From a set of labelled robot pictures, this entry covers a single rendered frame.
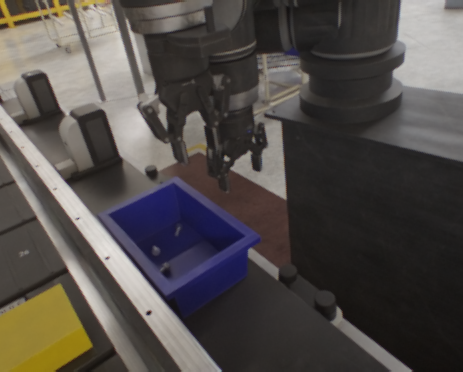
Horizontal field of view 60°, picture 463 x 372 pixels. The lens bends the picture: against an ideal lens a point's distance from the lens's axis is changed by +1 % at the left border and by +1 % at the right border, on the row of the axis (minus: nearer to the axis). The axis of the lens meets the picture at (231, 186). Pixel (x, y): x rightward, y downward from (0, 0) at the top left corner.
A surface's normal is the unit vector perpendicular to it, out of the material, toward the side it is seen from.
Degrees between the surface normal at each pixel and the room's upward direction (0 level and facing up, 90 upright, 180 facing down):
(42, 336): 0
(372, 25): 90
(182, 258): 0
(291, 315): 0
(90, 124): 90
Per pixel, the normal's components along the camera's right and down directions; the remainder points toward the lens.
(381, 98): 0.03, -0.58
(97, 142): 0.60, 0.37
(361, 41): 0.00, 0.55
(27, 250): -0.13, -0.83
